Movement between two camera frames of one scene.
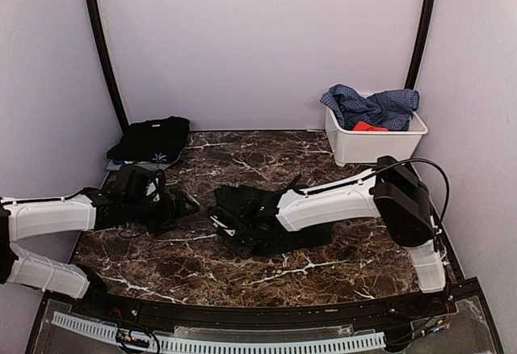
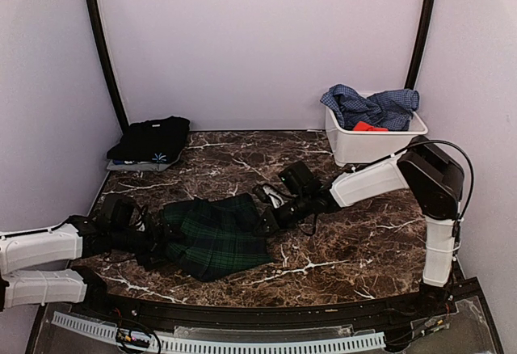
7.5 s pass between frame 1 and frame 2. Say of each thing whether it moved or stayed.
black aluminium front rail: stayed
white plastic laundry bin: stayed
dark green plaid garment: moved
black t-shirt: stayed
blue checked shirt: stayed
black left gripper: moved
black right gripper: moved
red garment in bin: stayed
